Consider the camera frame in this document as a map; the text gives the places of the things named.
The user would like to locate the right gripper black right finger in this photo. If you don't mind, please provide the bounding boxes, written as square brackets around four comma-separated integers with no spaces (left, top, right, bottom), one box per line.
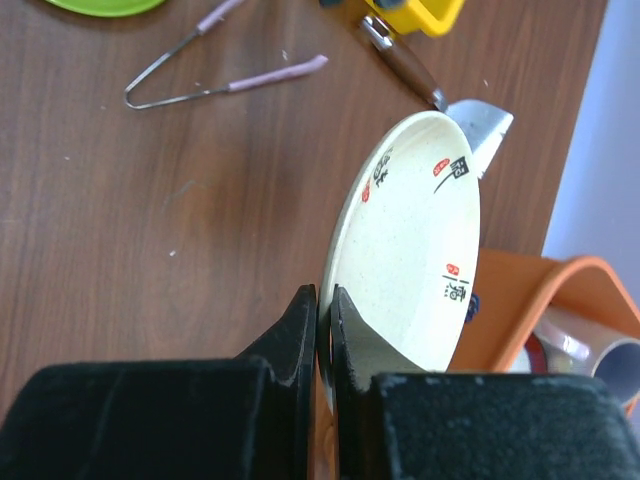
[330,286,639,479]

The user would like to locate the pink metal tongs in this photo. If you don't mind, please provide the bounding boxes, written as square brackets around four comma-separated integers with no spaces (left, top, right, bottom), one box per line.
[123,1,329,111]

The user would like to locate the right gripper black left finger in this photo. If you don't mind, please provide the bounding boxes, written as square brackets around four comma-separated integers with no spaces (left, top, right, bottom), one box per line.
[1,285,318,479]

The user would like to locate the cream plate with maroon rim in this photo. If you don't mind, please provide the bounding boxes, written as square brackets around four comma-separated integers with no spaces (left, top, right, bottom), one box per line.
[508,333,549,375]

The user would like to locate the orange plastic bin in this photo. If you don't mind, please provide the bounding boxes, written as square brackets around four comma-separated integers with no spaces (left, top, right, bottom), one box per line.
[448,248,639,372]

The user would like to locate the yellow plastic tray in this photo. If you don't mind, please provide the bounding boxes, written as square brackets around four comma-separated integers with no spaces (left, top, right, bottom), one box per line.
[366,0,465,37]

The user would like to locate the small lime green plate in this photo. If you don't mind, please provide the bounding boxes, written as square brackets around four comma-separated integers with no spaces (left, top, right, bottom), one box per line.
[48,0,165,18]

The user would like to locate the metal spatula with wooden handle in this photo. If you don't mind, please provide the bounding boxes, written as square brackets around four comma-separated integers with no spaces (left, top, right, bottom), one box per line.
[360,14,514,178]

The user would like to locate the lavender mug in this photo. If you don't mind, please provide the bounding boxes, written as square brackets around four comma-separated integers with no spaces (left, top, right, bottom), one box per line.
[533,307,639,407]

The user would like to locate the small cream floral plate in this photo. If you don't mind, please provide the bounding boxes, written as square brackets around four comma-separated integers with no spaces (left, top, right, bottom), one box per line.
[318,111,480,396]

